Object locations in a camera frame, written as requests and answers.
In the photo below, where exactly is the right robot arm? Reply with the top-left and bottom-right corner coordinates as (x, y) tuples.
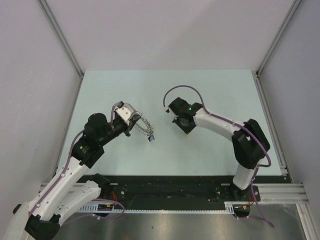
(166, 97), (270, 201)

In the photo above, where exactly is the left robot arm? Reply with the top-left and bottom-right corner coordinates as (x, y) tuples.
(4, 107), (141, 240)

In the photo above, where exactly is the blue tag key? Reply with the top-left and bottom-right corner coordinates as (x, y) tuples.
(148, 134), (155, 142)

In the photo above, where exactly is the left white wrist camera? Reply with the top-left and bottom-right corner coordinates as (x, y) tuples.
(115, 102), (136, 125)

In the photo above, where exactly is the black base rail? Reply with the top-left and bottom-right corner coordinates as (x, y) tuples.
(72, 174), (261, 211)

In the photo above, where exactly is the slotted cable duct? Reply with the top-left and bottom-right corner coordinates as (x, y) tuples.
(76, 203), (235, 215)

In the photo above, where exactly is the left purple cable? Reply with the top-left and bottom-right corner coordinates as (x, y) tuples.
(27, 101), (126, 221)

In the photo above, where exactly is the left aluminium frame post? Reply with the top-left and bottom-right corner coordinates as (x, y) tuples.
(37, 0), (84, 79)

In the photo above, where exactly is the aluminium frame post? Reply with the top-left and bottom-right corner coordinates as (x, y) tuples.
(37, 0), (84, 79)
(255, 0), (304, 78)

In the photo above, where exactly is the right aluminium frame post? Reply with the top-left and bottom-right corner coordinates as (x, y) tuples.
(255, 0), (304, 78)

